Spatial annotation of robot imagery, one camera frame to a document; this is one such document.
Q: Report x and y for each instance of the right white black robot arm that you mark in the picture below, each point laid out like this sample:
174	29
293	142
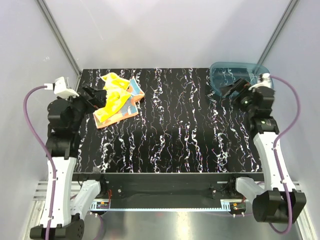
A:
278	201

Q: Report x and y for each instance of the orange blue patterned towel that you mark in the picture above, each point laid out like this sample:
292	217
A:
128	110

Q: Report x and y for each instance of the right aluminium frame post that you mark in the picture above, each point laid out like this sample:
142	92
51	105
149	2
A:
289	10

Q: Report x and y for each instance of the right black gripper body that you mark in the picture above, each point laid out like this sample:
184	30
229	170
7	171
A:
240	87

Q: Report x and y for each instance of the blue transparent plastic bin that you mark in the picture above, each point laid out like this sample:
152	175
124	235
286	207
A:
222	74

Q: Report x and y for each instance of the left aluminium frame post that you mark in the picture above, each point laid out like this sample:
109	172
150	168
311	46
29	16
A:
58	35

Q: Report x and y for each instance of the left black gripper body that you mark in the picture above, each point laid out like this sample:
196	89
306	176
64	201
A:
95	102

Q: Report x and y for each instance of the aluminium frame post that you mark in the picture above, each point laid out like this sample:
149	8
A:
58	35
289	10

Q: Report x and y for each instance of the aluminium rail with slots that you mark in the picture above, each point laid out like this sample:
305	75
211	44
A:
101	201

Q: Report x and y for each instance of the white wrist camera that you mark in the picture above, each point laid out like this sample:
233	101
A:
264	80
61	88

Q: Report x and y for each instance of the yellow crocodile towel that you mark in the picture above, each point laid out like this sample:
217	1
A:
116	96

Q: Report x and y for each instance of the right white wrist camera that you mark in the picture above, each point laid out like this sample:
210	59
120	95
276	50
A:
264	80

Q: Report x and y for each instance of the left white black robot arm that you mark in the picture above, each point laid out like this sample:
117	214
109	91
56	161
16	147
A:
63	216

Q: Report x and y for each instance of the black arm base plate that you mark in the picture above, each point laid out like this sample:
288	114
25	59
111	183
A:
165	190

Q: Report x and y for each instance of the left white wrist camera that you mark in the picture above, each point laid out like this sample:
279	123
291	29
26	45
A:
61	88

